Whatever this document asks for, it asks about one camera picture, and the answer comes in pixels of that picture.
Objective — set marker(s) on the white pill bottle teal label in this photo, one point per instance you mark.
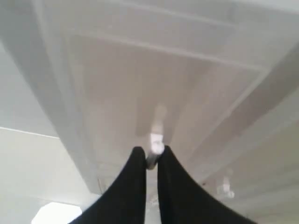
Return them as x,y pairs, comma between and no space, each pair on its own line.
56,213

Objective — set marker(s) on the white plastic drawer cabinet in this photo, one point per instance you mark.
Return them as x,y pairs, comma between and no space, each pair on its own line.
42,137

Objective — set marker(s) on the middle wide clear drawer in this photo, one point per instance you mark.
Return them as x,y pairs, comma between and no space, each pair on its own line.
250,160

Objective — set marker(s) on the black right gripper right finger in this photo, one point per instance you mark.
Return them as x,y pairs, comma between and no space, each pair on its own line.
183,201

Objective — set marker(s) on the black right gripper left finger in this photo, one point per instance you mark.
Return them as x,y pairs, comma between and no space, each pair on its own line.
124,201

